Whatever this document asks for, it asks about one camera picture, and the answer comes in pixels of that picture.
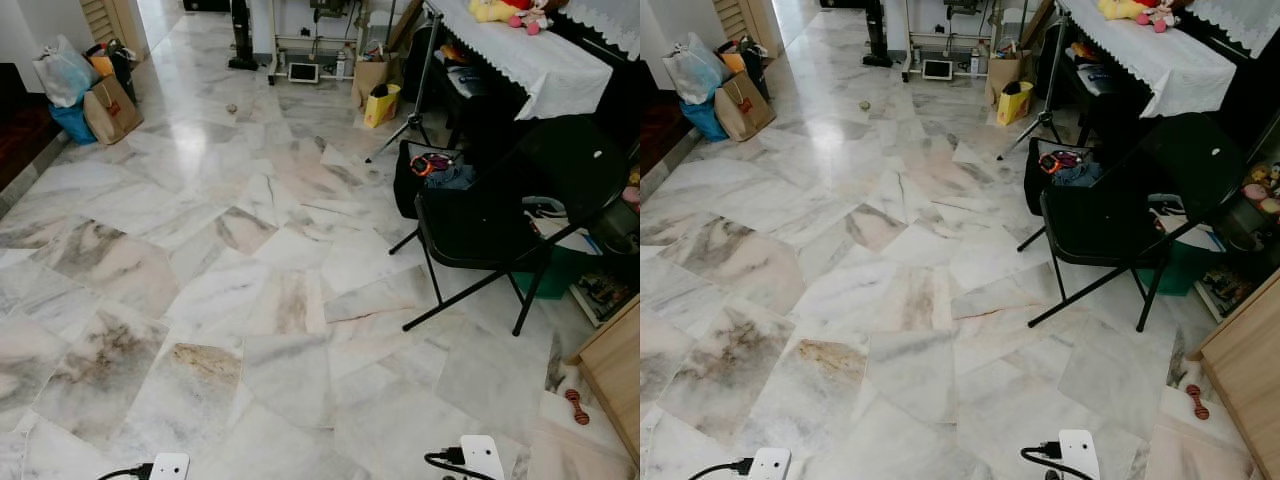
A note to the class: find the colourful book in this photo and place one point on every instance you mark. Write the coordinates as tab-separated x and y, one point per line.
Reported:
600	295
1225	290

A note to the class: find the green box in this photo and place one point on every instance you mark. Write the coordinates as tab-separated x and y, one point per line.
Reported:
555	275
1180	270

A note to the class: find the dark red mat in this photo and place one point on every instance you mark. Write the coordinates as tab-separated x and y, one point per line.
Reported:
20	130
660	130

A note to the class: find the light wooden cabinet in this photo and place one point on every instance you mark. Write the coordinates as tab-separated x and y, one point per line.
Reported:
1250	380
615	370

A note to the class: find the blue bag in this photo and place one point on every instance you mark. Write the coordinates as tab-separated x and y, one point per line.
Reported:
75	125
705	120

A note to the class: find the black cabinet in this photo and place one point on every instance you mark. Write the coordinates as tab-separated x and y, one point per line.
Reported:
1260	90
625	90

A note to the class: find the black folding chair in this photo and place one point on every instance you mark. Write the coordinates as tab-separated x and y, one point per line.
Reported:
1100	225
480	225

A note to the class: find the printed brown paper bag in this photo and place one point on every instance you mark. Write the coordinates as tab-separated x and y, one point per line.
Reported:
110	112
742	108

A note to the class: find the small red dumbbell toy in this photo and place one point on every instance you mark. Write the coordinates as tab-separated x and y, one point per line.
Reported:
1197	402
577	406

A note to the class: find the white plastic bag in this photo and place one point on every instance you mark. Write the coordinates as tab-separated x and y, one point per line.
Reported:
693	70
62	72

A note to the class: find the table with white tablecloth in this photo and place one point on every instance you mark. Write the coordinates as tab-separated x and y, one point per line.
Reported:
1160	55
530	60

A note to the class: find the white lace cloth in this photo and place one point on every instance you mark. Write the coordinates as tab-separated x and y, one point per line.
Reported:
1240	20
610	20

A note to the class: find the orange and black gadget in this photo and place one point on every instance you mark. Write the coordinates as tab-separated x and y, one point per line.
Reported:
1060	162
430	165

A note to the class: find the black open bag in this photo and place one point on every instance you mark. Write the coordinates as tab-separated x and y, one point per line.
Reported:
405	185
1035	180

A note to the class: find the pink and red plush toy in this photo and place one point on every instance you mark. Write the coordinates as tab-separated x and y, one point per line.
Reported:
1158	18
530	20

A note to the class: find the wooden louvred door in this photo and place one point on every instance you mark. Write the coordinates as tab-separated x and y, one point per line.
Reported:
110	20
745	15

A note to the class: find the black tripod stand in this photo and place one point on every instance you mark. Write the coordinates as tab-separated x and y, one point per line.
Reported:
1050	80
427	70

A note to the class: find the yellow plush toy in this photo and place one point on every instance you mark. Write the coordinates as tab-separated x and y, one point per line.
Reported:
490	10
1118	9

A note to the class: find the yellow paper bag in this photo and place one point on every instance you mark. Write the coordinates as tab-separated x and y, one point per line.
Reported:
380	108
1013	105

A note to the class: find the black upright vacuum cleaner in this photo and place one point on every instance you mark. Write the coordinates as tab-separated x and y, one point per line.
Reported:
877	40
243	40

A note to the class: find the plain brown paper bag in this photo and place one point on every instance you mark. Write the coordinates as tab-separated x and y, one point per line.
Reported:
1000	72
366	75

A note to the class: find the small white framed screen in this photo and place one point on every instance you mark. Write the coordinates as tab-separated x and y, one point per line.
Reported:
938	70
304	72

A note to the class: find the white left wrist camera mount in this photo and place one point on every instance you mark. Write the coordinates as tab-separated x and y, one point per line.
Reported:
172	468
770	466

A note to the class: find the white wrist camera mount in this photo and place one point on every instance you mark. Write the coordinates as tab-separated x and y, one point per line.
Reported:
1080	455
172	468
483	458
770	466

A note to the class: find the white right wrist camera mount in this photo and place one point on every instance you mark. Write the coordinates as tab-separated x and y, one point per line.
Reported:
483	458
1080	455

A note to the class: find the white metal frame table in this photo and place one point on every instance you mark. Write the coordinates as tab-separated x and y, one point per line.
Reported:
908	58
272	60

